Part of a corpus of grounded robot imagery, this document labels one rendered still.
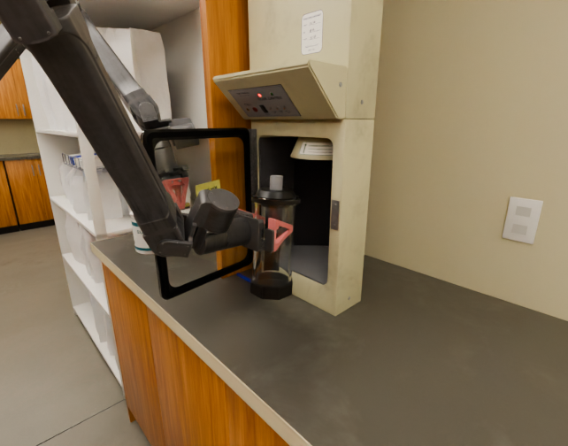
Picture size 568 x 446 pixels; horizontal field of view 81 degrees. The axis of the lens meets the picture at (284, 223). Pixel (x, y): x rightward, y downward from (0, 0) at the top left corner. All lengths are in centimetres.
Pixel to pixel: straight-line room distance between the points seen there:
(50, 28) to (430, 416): 72
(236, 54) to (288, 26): 20
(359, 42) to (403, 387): 67
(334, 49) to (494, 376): 71
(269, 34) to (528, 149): 70
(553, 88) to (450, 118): 23
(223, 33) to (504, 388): 100
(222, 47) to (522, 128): 79
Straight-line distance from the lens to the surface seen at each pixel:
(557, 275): 109
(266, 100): 80
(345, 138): 73
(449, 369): 78
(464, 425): 69
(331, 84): 69
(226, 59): 99
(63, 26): 44
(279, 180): 71
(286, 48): 87
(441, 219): 112
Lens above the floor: 140
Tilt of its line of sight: 17 degrees down
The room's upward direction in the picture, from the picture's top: straight up
